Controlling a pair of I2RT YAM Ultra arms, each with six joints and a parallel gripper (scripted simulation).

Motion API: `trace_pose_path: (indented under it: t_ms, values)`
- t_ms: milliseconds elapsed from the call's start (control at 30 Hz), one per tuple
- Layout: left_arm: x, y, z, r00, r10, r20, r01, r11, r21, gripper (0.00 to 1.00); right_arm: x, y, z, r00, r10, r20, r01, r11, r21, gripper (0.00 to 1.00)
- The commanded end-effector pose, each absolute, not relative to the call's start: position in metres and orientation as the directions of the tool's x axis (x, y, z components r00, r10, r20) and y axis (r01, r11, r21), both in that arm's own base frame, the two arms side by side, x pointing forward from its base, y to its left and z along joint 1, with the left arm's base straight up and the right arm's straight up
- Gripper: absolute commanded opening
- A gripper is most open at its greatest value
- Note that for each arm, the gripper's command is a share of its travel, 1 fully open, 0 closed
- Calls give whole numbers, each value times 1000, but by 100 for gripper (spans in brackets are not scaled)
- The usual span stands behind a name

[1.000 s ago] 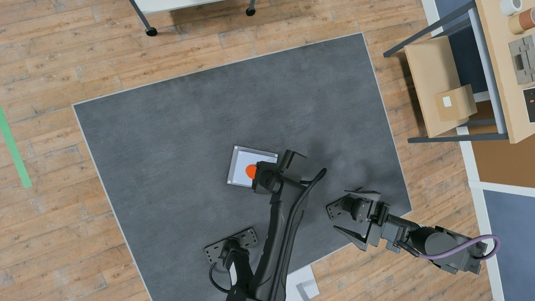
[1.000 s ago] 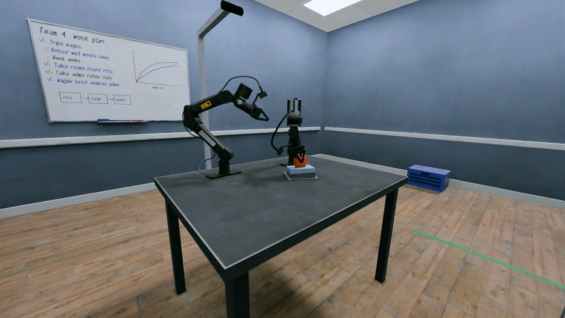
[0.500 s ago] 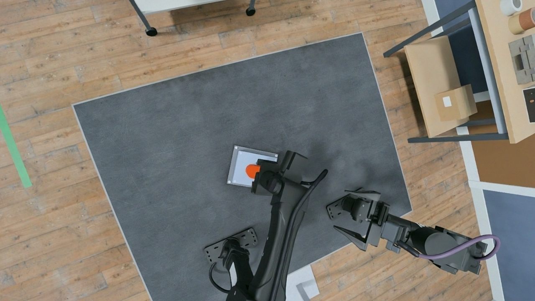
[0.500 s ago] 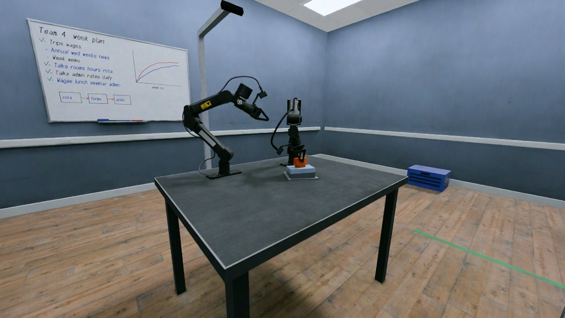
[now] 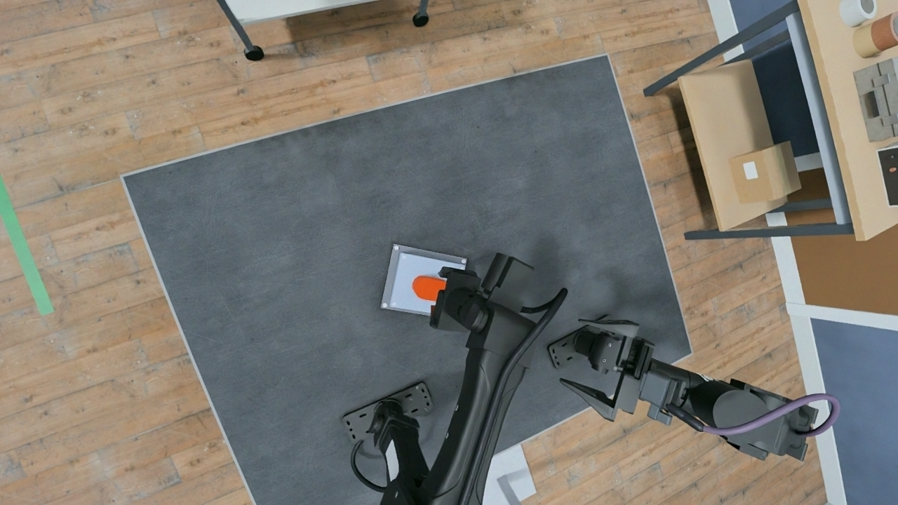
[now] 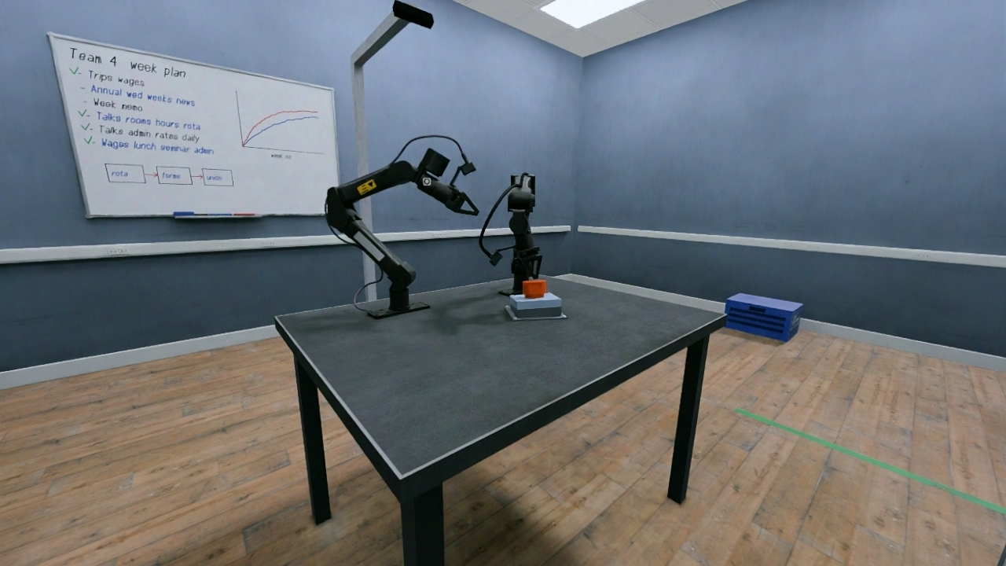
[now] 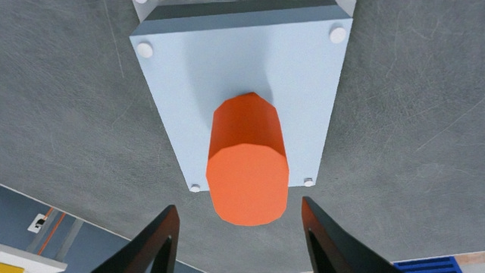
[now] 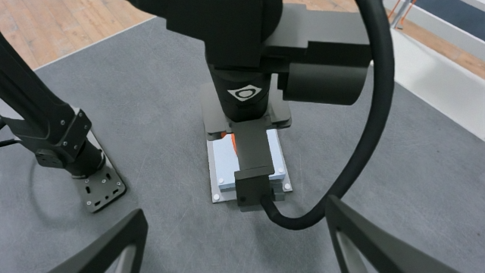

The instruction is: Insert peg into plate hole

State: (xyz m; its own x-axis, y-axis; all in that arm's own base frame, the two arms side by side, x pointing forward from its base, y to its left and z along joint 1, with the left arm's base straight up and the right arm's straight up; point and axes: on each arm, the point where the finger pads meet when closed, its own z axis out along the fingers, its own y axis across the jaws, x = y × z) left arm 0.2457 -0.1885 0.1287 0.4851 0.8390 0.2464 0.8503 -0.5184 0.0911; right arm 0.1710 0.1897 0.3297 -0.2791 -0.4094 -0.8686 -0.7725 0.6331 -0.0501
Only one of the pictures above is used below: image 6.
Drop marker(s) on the orange cylindrical peg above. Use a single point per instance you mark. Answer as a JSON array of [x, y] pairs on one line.
[[534, 289]]

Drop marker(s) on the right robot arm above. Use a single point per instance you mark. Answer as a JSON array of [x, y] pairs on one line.
[[344, 217]]

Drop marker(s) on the white metal plate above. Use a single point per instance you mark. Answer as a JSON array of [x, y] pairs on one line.
[[549, 300]]

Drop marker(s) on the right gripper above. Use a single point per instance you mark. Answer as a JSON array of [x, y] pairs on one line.
[[454, 202]]

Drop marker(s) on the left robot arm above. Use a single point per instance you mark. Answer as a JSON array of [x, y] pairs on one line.
[[522, 200]]

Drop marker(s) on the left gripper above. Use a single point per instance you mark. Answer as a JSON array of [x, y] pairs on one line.
[[526, 252]]

